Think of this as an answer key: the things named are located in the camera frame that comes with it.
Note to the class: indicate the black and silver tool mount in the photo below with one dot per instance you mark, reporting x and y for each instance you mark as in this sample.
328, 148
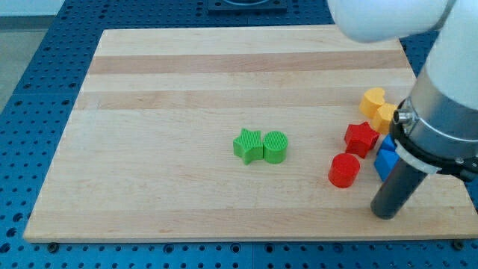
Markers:
435, 129

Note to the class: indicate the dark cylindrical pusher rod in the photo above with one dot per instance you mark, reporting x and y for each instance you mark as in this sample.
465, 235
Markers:
400, 184

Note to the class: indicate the blue triangle block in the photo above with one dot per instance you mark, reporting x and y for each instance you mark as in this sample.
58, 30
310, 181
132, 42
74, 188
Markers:
385, 162

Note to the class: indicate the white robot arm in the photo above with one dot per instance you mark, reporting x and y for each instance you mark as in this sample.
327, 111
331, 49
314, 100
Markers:
452, 60

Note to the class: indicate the red star block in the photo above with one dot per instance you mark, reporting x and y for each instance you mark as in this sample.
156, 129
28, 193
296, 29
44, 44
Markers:
360, 139

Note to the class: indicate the green star block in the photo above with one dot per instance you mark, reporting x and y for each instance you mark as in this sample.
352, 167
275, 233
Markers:
248, 146

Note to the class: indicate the blue cube block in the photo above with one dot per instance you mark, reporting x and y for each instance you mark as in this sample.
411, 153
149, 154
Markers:
387, 144

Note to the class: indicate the yellow hexagon block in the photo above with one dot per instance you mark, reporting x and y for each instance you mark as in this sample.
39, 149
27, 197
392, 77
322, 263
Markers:
382, 118

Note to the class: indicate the red cylinder block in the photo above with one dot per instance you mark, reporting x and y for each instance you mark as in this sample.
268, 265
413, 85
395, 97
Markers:
344, 170

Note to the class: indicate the yellow heart block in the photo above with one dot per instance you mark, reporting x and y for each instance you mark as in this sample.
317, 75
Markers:
371, 101

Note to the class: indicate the green cylinder block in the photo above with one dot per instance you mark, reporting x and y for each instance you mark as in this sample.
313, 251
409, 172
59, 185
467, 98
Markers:
275, 147

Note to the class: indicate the wooden board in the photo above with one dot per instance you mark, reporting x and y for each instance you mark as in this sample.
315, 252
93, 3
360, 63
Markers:
228, 134

